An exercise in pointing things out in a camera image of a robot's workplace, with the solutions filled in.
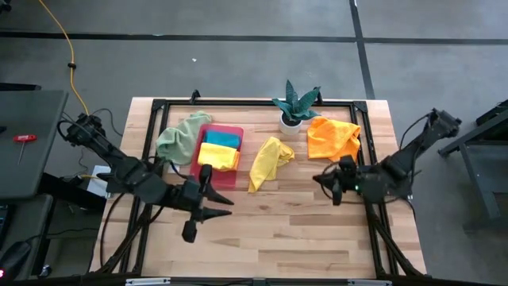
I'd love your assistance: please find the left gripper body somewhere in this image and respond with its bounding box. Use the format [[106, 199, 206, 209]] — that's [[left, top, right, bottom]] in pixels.
[[169, 177, 207, 223]]

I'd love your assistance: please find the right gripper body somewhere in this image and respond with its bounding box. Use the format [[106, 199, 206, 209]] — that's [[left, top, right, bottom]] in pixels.
[[341, 168, 378, 199]]

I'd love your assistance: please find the pink plastic bin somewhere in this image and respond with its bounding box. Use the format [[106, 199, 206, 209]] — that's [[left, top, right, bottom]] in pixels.
[[189, 123, 245, 190]]

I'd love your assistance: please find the orange microfiber towel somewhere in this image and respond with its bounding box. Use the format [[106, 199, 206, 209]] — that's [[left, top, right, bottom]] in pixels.
[[306, 116, 362, 163]]

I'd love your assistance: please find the yellow microfiber towel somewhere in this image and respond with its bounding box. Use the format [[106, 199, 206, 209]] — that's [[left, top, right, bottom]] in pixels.
[[248, 136, 296, 194], [197, 141, 241, 172]]

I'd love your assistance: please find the teal microfiber towel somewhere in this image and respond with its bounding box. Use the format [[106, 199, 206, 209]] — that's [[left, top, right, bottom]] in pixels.
[[204, 129, 242, 150]]

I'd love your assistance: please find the green microfiber towel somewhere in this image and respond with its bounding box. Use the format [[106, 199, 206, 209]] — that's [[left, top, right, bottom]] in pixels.
[[155, 110, 214, 166]]

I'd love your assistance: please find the snake plant in white pot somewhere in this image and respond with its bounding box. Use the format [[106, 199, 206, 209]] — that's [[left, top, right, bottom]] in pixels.
[[271, 79, 322, 135]]

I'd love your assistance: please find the white paper sheet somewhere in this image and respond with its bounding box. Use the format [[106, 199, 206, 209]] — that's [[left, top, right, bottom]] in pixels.
[[86, 164, 114, 199]]

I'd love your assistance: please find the grey metal stand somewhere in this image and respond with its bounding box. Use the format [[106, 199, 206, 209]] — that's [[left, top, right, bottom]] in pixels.
[[438, 99, 508, 231]]

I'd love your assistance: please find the grey side table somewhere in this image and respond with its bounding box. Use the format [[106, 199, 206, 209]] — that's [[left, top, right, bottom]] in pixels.
[[0, 89, 69, 201]]

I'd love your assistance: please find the black desk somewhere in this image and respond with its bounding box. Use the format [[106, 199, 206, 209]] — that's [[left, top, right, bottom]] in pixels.
[[0, 193, 55, 281]]

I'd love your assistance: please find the black computer mouse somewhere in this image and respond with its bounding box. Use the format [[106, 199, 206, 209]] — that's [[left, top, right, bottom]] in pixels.
[[0, 240, 32, 281]]

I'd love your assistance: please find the silver metal bracket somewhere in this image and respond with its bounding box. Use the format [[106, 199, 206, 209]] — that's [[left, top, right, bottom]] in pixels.
[[347, 279, 393, 286], [125, 277, 171, 286]]

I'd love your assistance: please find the black aluminium table frame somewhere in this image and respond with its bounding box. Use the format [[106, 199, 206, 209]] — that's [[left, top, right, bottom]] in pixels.
[[89, 90, 428, 279]]

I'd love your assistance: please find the red-handled hex key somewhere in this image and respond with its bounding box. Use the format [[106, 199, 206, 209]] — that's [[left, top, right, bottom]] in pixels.
[[12, 133, 39, 166]]

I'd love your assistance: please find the yellow floor cable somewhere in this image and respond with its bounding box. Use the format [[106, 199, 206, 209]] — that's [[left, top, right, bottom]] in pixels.
[[38, 0, 92, 116]]

